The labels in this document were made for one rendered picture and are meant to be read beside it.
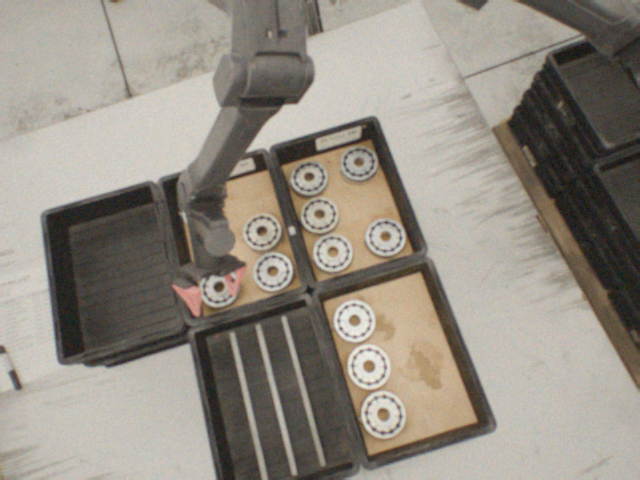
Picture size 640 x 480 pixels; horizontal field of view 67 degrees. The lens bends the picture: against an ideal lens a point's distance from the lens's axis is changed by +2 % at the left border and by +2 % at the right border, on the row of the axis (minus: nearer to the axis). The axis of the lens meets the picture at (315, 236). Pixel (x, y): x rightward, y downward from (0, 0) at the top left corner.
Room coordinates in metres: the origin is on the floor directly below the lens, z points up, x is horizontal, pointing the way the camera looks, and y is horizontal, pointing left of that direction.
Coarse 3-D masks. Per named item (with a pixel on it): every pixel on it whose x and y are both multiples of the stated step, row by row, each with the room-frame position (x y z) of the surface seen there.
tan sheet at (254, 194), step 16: (256, 176) 0.60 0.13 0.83; (240, 192) 0.56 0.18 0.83; (256, 192) 0.55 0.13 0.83; (272, 192) 0.54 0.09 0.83; (224, 208) 0.52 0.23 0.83; (240, 208) 0.51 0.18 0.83; (256, 208) 0.50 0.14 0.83; (272, 208) 0.49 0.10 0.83; (240, 224) 0.47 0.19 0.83; (240, 240) 0.42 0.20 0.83; (288, 240) 0.40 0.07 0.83; (192, 256) 0.41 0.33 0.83; (240, 256) 0.38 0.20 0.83; (256, 256) 0.37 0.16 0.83; (288, 256) 0.35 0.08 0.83; (272, 272) 0.32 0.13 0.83; (256, 288) 0.28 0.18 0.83; (288, 288) 0.27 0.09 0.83; (240, 304) 0.25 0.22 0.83
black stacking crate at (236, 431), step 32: (256, 320) 0.20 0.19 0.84; (288, 320) 0.19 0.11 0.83; (224, 352) 0.14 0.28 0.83; (256, 352) 0.13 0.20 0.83; (288, 352) 0.11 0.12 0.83; (320, 352) 0.09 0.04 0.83; (224, 384) 0.07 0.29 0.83; (256, 384) 0.05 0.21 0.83; (288, 384) 0.04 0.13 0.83; (320, 384) 0.02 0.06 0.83; (224, 416) 0.00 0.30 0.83; (256, 416) -0.02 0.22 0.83; (288, 416) -0.03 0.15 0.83; (320, 416) -0.05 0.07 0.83; (224, 448) -0.07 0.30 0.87
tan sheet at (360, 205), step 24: (360, 144) 0.63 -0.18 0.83; (288, 168) 0.60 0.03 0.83; (336, 168) 0.57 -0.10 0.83; (336, 192) 0.50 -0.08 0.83; (360, 192) 0.49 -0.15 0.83; (384, 192) 0.48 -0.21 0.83; (360, 216) 0.42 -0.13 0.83; (384, 216) 0.41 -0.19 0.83; (312, 240) 0.38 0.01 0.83; (360, 240) 0.36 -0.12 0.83; (384, 240) 0.34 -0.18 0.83; (312, 264) 0.32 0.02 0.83; (360, 264) 0.29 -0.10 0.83
